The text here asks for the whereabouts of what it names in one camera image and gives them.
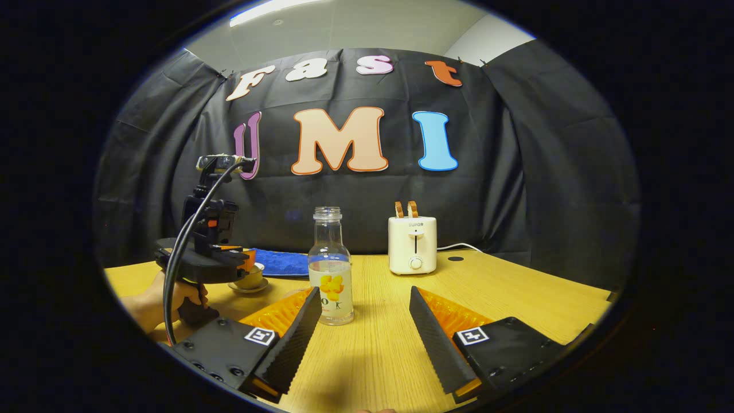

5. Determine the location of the clear glass water bottle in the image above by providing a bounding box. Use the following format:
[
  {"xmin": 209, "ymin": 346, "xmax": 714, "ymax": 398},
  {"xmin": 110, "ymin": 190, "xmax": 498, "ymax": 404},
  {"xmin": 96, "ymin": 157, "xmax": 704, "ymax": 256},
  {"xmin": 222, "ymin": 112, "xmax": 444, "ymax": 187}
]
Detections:
[{"xmin": 308, "ymin": 207, "xmax": 355, "ymax": 326}]

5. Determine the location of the blue towel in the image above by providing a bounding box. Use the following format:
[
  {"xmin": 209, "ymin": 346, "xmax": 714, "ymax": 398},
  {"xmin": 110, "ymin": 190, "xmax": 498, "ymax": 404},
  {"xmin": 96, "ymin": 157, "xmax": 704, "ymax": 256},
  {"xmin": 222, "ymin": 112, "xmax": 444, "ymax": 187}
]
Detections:
[{"xmin": 251, "ymin": 248, "xmax": 313, "ymax": 279}]

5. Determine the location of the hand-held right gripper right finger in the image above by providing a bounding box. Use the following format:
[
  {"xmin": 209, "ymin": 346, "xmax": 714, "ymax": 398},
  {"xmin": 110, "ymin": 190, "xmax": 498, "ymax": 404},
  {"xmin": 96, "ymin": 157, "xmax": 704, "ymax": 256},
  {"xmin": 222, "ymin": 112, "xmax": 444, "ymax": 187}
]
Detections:
[{"xmin": 409, "ymin": 286, "xmax": 565, "ymax": 404}]

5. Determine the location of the cream toaster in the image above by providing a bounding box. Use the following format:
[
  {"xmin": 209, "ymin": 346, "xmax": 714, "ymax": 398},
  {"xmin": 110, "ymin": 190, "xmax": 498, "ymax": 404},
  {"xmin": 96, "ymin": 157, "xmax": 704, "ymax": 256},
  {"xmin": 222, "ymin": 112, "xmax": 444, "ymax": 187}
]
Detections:
[{"xmin": 388, "ymin": 216, "xmax": 438, "ymax": 276}]

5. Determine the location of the yellow teacup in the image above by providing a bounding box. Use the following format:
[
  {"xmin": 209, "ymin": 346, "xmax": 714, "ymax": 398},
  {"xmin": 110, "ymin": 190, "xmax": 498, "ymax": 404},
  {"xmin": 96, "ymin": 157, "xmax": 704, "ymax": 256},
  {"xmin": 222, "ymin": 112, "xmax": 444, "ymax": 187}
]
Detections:
[{"xmin": 235, "ymin": 263, "xmax": 266, "ymax": 290}]

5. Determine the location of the yellow saucer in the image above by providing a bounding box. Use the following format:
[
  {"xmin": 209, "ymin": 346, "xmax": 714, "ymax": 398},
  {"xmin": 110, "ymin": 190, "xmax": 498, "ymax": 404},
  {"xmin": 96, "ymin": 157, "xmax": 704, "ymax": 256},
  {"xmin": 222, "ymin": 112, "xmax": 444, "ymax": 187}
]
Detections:
[{"xmin": 228, "ymin": 278, "xmax": 270, "ymax": 295}]

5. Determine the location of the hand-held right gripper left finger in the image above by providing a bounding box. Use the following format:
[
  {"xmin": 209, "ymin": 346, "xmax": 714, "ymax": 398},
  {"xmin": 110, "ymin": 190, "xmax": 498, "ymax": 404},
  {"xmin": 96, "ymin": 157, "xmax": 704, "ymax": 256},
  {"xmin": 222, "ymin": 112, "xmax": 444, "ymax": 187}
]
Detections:
[{"xmin": 172, "ymin": 286, "xmax": 323, "ymax": 404}]

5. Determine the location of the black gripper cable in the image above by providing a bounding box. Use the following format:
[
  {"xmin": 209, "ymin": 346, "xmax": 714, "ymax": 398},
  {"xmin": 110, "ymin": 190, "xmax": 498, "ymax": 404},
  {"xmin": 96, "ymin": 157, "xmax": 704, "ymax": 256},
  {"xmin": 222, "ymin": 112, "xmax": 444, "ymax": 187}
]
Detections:
[{"xmin": 162, "ymin": 159, "xmax": 248, "ymax": 346}]

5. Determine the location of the black backdrop cloth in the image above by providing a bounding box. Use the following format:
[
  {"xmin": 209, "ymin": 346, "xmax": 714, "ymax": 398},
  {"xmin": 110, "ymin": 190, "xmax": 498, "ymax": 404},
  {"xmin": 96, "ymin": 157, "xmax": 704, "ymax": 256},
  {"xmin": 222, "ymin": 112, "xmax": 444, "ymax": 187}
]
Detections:
[{"xmin": 95, "ymin": 40, "xmax": 640, "ymax": 287}]

